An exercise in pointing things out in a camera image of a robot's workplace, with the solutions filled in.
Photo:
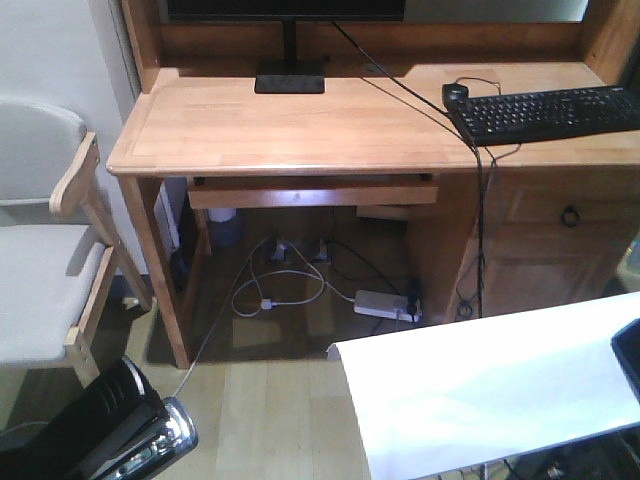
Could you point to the wooden desk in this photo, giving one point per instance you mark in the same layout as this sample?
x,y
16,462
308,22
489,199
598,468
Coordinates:
x,y
561,213

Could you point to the black monitor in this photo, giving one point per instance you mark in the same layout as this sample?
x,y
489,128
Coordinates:
x,y
267,32

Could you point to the white paper stack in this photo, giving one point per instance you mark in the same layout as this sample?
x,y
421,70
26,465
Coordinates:
x,y
438,398

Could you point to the black keyboard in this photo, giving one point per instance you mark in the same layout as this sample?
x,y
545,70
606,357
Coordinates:
x,y
545,115

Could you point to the white power strip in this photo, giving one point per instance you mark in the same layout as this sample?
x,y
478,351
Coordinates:
x,y
388,306

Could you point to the white cushioned wooden chair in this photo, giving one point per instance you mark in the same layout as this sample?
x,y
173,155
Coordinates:
x,y
60,248

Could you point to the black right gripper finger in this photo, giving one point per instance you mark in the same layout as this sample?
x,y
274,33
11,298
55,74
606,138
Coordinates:
x,y
625,345

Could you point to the black stapler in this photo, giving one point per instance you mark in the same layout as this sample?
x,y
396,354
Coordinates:
x,y
117,428

